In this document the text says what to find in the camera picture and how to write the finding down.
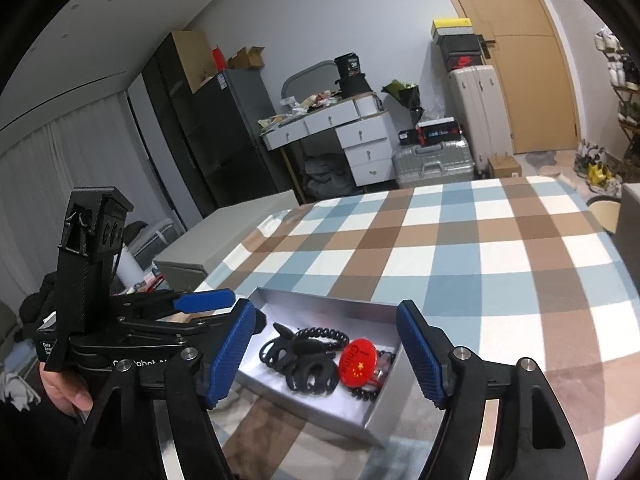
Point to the wooden door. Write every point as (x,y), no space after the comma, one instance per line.
(525,50)

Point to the dark grey refrigerator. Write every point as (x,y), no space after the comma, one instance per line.
(240,167)

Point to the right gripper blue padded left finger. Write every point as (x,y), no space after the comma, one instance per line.
(189,367)

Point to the white upright suitcase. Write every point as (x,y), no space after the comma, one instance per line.
(482,113)

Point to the black flower bouquet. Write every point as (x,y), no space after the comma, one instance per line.
(408,96)

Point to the person's left hand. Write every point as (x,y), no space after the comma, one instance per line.
(66,391)

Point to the wooden shoe rack with shoes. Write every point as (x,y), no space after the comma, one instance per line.
(624,80)

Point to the stack of shoe boxes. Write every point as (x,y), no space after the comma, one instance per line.
(457,42)

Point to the silver aluminium suitcase lying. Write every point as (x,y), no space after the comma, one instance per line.
(446,162)

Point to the small brown cardboard box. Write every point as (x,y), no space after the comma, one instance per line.
(504,166)

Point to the black hat box stack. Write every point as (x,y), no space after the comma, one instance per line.
(351,80)

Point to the black red box on suitcase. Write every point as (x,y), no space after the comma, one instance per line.
(431,132)

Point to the oval grey mirror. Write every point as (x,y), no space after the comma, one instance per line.
(312,80)

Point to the silver grey open box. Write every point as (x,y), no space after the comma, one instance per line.
(335,363)

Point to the large black hair claw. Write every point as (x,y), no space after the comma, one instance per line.
(278,353)

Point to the red clear small hair clips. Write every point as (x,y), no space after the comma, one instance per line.
(382,367)

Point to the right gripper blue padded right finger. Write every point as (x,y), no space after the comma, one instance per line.
(533,439)

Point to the open cardboard box on fridge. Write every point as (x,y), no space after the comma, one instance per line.
(247,59)

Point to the white desk with drawers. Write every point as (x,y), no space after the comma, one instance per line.
(365,132)

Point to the grey cabinet on right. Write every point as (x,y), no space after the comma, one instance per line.
(627,234)

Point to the plaid blue brown tablecloth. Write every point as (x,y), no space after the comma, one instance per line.
(506,267)

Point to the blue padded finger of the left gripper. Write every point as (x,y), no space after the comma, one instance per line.
(210,300)

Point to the red China flag badge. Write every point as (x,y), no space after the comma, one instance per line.
(357,363)

